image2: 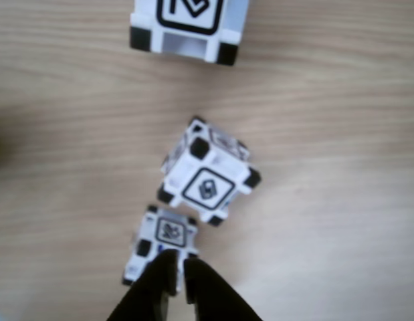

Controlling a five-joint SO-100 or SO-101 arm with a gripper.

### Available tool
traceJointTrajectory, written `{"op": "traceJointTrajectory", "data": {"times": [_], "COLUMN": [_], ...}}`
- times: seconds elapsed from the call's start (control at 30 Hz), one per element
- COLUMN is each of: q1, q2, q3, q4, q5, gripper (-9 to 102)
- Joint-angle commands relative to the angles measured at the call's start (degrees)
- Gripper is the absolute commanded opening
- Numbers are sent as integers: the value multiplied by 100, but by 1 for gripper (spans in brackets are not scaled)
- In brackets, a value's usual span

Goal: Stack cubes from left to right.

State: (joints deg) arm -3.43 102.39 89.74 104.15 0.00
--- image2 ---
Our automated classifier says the white cube stacked-diamonds symbol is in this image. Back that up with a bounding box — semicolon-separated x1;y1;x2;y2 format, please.
128;0;249;66

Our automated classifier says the white cube crossed-lines symbol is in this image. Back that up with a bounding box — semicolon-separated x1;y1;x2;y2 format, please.
122;204;200;297

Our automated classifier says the white cube underlined-diamond symbol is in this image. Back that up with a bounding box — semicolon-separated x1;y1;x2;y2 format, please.
157;116;263;228

